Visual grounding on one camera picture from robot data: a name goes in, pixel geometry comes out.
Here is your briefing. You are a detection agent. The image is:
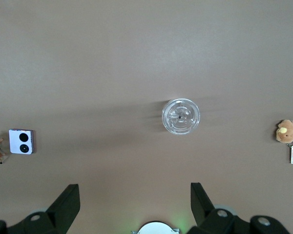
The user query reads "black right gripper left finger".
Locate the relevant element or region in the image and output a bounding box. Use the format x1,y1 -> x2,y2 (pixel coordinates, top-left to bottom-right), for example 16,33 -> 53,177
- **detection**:
7,184 -> 81,234

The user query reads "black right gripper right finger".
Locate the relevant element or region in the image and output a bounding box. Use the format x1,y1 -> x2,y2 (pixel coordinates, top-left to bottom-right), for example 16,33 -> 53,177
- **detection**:
188,182 -> 251,234

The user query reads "lilac flip phone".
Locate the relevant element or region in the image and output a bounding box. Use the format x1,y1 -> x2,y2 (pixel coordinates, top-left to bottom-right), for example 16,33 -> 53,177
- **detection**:
8,128 -> 36,155

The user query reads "clear plastic cup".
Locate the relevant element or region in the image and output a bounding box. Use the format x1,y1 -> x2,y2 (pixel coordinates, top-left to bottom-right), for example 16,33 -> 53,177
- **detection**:
161,98 -> 201,136

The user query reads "brown plush toy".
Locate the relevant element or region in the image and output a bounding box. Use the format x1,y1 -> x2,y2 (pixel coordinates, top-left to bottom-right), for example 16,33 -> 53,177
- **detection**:
275,119 -> 293,144

